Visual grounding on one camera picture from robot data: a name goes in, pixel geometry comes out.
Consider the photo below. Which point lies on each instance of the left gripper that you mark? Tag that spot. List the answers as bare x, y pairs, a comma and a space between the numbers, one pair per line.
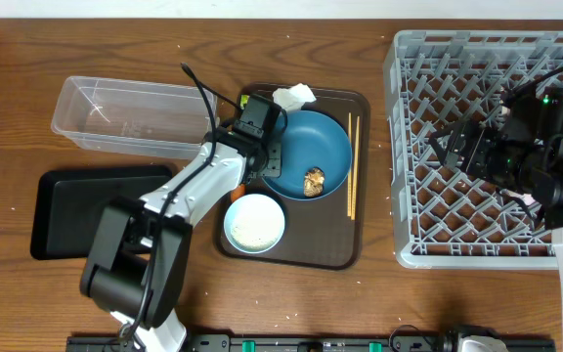
272, 159

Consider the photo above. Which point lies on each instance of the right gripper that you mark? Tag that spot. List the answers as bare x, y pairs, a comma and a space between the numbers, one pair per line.
457, 148

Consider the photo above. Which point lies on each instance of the dark blue bowl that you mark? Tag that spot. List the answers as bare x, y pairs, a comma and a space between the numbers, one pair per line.
311, 139

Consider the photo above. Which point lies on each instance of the pink cup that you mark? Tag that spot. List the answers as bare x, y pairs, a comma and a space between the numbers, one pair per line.
528, 199

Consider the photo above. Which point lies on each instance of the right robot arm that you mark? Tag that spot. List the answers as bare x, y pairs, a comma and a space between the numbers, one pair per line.
524, 155

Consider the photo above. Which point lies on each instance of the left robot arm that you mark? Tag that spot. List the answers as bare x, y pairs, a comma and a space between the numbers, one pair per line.
136, 265

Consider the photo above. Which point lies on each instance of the grey dishwasher rack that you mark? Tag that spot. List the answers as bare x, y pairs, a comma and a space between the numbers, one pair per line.
444, 219

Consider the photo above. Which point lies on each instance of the orange carrot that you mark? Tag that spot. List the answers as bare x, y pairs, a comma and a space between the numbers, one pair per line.
237, 193

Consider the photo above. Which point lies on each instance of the brown food scrap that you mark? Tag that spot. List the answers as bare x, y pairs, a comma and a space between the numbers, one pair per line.
313, 183

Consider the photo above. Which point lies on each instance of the small bowl with rice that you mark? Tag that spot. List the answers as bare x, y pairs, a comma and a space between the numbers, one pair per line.
254, 224

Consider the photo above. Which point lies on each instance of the crumpled foil wrapper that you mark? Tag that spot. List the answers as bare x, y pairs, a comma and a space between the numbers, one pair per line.
243, 101

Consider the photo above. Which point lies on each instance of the crumpled white napkin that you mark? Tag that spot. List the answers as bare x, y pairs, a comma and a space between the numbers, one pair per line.
294, 98

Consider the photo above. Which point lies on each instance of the brown serving tray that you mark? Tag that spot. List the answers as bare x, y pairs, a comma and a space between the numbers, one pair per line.
318, 233

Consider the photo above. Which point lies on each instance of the clear plastic container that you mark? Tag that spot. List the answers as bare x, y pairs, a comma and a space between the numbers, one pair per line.
133, 117

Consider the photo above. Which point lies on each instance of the black bin lid tray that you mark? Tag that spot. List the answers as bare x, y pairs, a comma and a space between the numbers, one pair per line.
70, 203

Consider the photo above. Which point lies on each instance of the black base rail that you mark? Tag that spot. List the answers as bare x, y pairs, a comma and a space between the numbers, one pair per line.
224, 343

